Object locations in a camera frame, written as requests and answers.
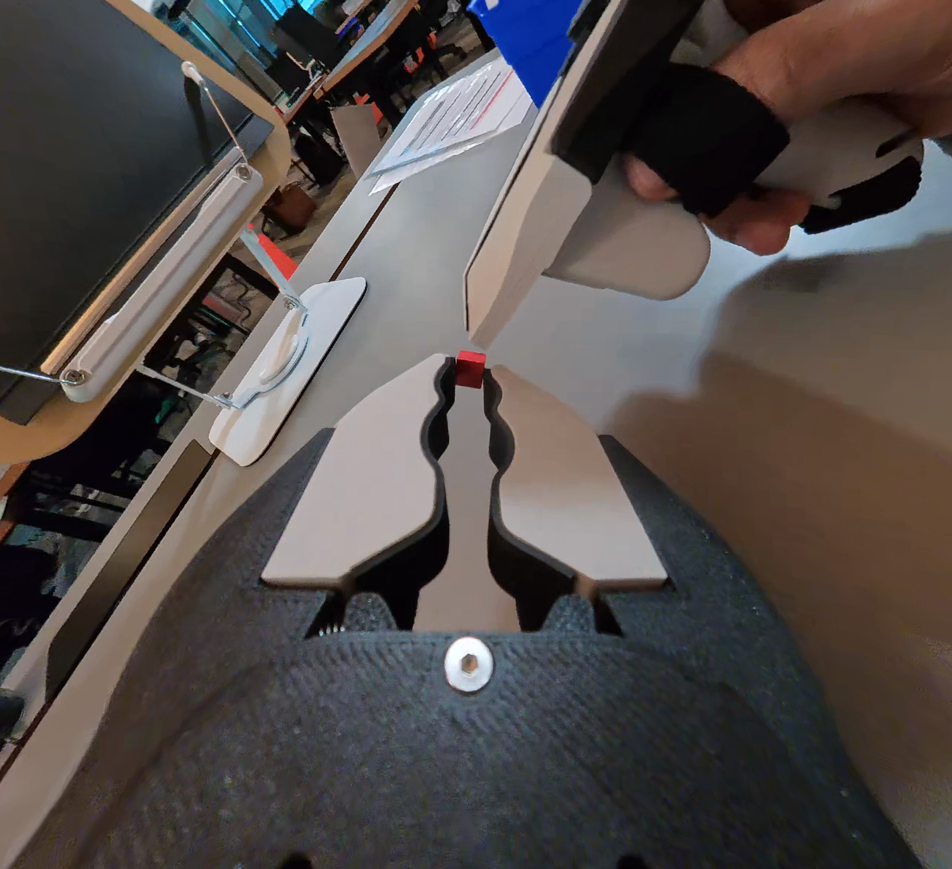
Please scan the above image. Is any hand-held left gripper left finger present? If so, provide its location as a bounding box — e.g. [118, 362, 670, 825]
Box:
[260, 353, 456, 587]

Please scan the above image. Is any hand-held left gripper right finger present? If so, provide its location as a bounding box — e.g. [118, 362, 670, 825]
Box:
[482, 363, 669, 593]

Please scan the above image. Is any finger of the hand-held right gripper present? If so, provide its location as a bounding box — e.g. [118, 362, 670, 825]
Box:
[543, 156, 709, 302]
[465, 0, 641, 351]

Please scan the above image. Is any light grey desk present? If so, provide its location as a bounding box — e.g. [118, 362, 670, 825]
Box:
[0, 47, 952, 869]

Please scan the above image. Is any background long desk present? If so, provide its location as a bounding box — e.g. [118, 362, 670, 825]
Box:
[312, 0, 493, 104]

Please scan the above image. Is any person's right hand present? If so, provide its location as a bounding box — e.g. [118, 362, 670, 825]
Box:
[623, 0, 952, 257]

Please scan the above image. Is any small blue bin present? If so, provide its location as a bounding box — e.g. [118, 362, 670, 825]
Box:
[467, 0, 627, 109]

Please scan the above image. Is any laminated paper sheet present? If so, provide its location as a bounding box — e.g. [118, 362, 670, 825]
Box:
[366, 58, 538, 198]

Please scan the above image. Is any white metal board stand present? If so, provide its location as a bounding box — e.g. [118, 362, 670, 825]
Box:
[41, 62, 369, 469]

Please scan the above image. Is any orange object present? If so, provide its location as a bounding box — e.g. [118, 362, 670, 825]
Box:
[244, 223, 298, 278]

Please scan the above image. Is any black monitor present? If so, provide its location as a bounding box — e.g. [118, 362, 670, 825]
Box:
[0, 0, 293, 466]

